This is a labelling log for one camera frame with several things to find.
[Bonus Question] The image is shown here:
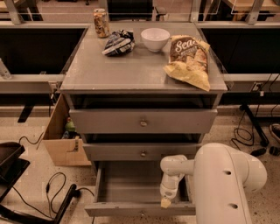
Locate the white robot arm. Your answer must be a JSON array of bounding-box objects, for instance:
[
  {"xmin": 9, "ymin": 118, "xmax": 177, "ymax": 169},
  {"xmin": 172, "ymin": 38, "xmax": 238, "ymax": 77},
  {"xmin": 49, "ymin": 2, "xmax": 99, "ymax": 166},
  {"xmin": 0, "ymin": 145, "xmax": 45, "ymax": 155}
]
[{"xmin": 160, "ymin": 143, "xmax": 267, "ymax": 224}]

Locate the grey drawer cabinet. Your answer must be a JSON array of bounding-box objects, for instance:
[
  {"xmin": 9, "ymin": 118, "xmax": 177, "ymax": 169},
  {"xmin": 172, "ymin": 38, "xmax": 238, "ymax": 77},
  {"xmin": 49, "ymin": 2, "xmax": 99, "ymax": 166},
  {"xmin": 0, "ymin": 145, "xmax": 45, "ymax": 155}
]
[{"xmin": 59, "ymin": 21, "xmax": 228, "ymax": 176}]

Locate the gold soda can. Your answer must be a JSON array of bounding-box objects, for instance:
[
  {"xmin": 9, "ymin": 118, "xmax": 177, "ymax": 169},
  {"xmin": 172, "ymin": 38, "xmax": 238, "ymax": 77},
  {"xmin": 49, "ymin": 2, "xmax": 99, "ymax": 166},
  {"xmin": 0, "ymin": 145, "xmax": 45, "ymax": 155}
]
[{"xmin": 94, "ymin": 8, "xmax": 109, "ymax": 38}]

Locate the black power adapter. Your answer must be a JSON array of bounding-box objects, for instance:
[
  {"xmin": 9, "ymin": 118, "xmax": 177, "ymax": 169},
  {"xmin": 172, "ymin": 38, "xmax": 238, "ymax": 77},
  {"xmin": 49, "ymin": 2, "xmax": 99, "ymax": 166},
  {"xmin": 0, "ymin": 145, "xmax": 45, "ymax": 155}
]
[{"xmin": 251, "ymin": 148, "xmax": 267, "ymax": 157}]

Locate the yellow brown chip bag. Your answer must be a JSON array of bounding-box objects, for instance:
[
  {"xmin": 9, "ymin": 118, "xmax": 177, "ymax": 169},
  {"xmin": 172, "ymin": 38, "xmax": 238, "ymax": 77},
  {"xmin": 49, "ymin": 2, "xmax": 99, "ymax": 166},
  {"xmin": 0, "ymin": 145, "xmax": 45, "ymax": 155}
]
[{"xmin": 163, "ymin": 35, "xmax": 210, "ymax": 92}]

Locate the grey bottom drawer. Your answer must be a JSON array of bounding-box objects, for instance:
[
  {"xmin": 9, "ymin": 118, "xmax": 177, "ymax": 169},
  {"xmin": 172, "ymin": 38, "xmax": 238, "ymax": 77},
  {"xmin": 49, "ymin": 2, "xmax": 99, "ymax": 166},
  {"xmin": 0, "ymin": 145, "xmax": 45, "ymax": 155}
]
[{"xmin": 85, "ymin": 161, "xmax": 195, "ymax": 217}]

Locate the grey desk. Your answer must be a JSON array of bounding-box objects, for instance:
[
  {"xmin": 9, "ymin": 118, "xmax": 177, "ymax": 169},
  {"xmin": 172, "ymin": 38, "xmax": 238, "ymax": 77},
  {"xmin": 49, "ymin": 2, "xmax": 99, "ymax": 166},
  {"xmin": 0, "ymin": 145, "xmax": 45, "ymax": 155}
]
[
  {"xmin": 196, "ymin": 21, "xmax": 280, "ymax": 92},
  {"xmin": 0, "ymin": 21, "xmax": 88, "ymax": 94}
]

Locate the right grey desk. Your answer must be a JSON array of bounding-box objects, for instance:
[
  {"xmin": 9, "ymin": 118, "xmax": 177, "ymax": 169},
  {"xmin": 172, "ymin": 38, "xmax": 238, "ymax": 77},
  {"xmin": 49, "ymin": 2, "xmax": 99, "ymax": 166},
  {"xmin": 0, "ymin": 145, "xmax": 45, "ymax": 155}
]
[{"xmin": 196, "ymin": 21, "xmax": 280, "ymax": 92}]

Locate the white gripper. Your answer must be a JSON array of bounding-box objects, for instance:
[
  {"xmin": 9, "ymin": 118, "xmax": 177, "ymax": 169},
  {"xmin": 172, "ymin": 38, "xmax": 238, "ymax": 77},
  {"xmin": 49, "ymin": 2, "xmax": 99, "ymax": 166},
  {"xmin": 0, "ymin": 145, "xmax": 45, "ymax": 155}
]
[{"xmin": 160, "ymin": 155, "xmax": 187, "ymax": 208}]

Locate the black chair base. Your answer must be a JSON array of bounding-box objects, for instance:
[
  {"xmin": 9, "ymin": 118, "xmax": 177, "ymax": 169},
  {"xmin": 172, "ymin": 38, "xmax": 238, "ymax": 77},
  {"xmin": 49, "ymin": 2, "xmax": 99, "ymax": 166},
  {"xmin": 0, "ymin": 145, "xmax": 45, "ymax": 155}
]
[{"xmin": 0, "ymin": 141, "xmax": 81, "ymax": 224}]

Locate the black floor cable left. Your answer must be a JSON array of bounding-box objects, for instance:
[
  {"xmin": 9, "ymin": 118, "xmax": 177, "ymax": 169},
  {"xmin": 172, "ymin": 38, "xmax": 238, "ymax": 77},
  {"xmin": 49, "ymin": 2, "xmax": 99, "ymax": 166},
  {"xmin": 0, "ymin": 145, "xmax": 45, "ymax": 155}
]
[{"xmin": 11, "ymin": 171, "xmax": 98, "ymax": 224}]

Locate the dark blue snack bag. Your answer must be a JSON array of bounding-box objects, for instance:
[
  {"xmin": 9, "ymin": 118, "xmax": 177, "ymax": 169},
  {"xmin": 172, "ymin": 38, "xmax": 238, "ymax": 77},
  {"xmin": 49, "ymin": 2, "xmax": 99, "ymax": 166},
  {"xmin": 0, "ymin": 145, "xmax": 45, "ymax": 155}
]
[{"xmin": 102, "ymin": 30, "xmax": 135, "ymax": 57}]

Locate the cardboard box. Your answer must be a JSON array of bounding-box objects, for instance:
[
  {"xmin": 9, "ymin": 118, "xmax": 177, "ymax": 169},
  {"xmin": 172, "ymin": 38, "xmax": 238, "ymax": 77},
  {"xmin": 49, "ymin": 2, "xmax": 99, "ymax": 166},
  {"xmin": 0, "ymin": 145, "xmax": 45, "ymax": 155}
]
[{"xmin": 42, "ymin": 94, "xmax": 91, "ymax": 166}]

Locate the black cable right floor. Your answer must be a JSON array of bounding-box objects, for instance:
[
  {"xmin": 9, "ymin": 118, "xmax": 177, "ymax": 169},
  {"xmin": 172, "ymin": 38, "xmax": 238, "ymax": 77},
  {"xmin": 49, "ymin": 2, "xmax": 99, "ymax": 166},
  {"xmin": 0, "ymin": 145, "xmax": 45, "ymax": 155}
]
[{"xmin": 230, "ymin": 108, "xmax": 263, "ymax": 147}]

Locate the grey top drawer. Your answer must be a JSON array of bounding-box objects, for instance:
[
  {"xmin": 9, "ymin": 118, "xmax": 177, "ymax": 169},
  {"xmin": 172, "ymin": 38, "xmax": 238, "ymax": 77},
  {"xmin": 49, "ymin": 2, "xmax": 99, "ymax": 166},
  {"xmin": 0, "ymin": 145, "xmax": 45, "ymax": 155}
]
[{"xmin": 69, "ymin": 108, "xmax": 217, "ymax": 134}]

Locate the grey middle drawer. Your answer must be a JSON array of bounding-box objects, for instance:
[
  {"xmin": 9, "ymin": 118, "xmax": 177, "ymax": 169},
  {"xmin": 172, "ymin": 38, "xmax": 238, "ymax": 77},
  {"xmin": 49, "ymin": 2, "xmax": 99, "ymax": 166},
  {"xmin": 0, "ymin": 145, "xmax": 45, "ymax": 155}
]
[{"xmin": 83, "ymin": 143, "xmax": 201, "ymax": 161}]

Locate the left grey desk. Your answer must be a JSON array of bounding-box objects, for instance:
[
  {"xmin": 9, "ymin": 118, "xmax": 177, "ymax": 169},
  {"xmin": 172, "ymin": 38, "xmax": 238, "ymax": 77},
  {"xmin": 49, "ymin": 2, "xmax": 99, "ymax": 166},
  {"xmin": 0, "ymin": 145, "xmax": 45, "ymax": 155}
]
[{"xmin": 0, "ymin": 21, "xmax": 88, "ymax": 94}]

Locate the green bottle in box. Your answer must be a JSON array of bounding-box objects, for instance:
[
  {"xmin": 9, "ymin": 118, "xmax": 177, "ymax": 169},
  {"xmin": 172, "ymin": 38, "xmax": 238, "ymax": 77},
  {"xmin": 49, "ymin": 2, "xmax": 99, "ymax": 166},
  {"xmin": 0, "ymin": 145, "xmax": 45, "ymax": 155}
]
[{"xmin": 65, "ymin": 117, "xmax": 76, "ymax": 132}]

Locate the black table leg right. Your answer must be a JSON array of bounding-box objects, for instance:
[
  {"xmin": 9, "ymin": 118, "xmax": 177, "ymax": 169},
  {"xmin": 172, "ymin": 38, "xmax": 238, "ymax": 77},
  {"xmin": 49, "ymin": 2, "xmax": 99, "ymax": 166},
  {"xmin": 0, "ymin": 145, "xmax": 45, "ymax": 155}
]
[{"xmin": 240, "ymin": 104, "xmax": 270, "ymax": 147}]

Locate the grey drawer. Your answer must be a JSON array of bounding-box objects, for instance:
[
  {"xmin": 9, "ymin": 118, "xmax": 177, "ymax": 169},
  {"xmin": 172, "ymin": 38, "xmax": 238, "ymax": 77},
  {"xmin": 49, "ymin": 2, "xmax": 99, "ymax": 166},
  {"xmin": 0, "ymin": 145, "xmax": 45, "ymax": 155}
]
[
  {"xmin": 85, "ymin": 161, "xmax": 195, "ymax": 217},
  {"xmin": 69, "ymin": 108, "xmax": 217, "ymax": 134},
  {"xmin": 83, "ymin": 143, "xmax": 201, "ymax": 161}
]

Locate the white bowl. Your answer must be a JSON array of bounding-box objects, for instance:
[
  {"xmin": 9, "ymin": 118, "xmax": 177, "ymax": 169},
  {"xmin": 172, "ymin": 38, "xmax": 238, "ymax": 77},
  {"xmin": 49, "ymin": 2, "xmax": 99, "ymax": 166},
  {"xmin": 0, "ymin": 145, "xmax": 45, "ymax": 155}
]
[{"xmin": 141, "ymin": 28, "xmax": 170, "ymax": 52}]

